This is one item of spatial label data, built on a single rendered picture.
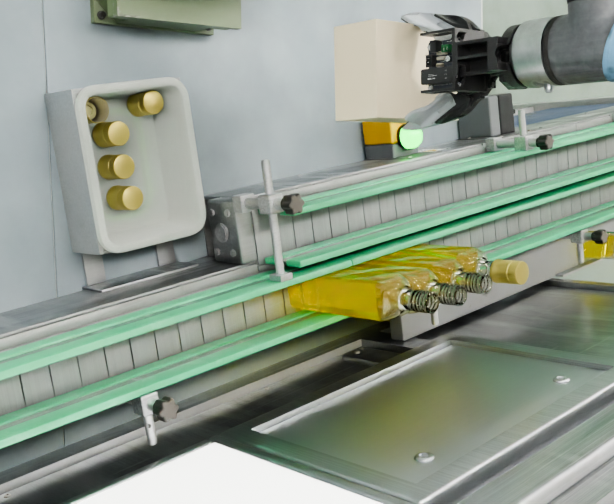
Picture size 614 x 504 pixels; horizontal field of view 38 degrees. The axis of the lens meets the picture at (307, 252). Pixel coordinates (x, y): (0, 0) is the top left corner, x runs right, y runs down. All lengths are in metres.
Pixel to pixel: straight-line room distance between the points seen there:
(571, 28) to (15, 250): 0.75
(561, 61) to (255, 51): 0.63
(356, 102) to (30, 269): 0.49
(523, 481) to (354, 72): 0.53
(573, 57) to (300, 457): 0.54
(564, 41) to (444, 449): 0.47
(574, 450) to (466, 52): 0.46
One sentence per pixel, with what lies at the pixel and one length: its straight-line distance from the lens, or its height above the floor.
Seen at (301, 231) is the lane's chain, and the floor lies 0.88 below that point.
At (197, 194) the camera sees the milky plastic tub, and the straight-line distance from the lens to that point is 1.28.
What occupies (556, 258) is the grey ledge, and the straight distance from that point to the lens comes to 1.89.
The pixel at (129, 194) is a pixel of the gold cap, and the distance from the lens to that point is 1.25.
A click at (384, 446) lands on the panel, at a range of 1.07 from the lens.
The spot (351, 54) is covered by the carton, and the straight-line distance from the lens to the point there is 1.15.
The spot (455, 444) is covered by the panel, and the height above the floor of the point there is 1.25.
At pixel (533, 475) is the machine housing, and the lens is 0.99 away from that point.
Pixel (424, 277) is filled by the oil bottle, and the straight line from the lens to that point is 1.24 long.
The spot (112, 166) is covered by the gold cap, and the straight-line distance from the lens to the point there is 1.24.
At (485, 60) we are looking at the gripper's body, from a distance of 1.05.
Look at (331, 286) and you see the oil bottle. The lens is 1.26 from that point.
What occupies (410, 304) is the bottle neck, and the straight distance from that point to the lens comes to 1.18.
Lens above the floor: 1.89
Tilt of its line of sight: 48 degrees down
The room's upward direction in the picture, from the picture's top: 95 degrees clockwise
